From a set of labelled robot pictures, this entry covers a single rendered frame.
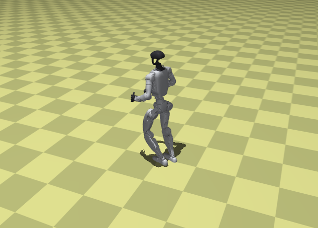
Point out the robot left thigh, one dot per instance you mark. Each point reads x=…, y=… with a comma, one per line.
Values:
x=148, y=120

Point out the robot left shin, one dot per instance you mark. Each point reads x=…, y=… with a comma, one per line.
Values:
x=153, y=145

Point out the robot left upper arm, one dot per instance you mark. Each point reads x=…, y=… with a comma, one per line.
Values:
x=149, y=84

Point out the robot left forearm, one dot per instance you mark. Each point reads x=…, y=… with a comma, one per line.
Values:
x=141, y=98

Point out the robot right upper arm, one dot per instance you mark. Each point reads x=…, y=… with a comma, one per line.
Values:
x=171, y=77

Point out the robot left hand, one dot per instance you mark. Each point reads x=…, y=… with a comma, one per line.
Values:
x=132, y=97

